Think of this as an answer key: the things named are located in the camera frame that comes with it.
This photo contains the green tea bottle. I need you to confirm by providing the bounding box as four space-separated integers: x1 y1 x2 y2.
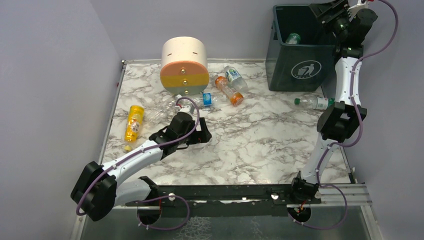
285 32 301 45

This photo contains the clear bottle green-white label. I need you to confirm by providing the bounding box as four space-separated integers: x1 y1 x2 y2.
224 65 249 92

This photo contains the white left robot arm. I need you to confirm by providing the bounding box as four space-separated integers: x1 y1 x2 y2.
70 111 212 222

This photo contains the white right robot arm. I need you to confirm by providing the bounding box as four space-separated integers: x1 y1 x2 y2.
290 0 378 203

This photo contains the dark green trash bin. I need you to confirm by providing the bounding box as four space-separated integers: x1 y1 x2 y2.
265 5 336 92

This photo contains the clear bottle blue label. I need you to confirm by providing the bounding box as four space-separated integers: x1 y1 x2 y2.
178 93 213 108

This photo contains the orange juice bottle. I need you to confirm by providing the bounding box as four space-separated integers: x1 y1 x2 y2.
213 74 244 107

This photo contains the crushed clear bottle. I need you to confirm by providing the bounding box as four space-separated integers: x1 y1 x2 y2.
144 98 182 124

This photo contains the round pastel drawer cabinet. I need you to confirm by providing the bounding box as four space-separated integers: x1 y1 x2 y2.
159 36 210 96

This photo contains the yellow drink bottle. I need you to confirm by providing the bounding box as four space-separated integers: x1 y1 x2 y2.
123 105 145 152

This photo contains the clear bottle green cap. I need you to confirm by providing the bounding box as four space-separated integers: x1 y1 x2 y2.
294 96 335 111

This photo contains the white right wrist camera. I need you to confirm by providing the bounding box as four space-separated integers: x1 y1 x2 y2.
348 0 374 15

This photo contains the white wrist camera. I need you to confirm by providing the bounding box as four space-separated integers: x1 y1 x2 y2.
178 103 196 118
348 0 374 15

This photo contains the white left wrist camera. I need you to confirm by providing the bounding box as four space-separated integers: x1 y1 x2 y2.
178 103 196 118

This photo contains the black front mounting rail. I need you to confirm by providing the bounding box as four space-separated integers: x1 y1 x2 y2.
125 184 321 218

